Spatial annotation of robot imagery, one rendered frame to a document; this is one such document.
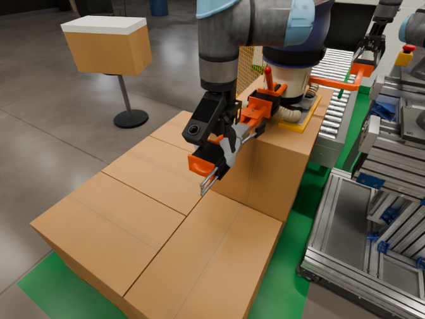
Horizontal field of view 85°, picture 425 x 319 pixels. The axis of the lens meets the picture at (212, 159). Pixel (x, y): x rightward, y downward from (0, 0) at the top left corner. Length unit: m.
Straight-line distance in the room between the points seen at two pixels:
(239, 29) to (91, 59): 2.21
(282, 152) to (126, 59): 1.81
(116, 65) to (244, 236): 1.92
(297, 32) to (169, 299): 0.88
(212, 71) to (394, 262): 1.46
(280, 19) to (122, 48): 2.00
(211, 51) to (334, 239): 1.37
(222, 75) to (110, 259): 0.87
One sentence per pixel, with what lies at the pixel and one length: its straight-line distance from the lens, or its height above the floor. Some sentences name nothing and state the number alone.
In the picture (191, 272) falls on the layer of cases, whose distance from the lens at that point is 0.99.
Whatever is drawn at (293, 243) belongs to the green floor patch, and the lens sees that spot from 1.75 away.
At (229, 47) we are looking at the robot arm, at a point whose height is 1.34.
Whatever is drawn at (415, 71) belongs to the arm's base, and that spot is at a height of 1.06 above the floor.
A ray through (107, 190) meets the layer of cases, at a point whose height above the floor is 0.54.
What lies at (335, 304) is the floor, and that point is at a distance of 1.67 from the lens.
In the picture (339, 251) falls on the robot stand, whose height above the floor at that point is 0.21.
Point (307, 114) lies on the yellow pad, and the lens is 1.05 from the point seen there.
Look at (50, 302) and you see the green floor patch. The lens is 1.77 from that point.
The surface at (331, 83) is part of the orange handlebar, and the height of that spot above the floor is 1.08.
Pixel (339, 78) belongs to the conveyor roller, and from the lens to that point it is 2.74.
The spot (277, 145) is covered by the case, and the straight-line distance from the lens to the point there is 0.87.
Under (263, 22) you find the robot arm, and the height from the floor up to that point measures 1.38.
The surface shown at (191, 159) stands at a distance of 0.56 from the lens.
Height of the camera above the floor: 1.46
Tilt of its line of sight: 41 degrees down
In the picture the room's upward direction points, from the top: straight up
